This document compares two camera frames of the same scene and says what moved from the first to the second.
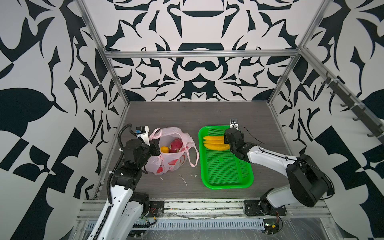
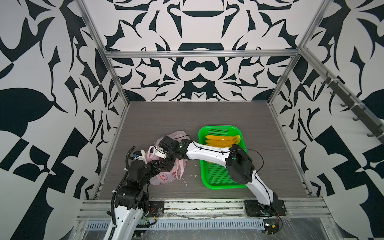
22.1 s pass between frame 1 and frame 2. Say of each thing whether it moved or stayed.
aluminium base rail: stayed
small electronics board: stayed
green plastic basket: stayed
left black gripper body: moved
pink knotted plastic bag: moved
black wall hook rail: stayed
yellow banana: stayed
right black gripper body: moved
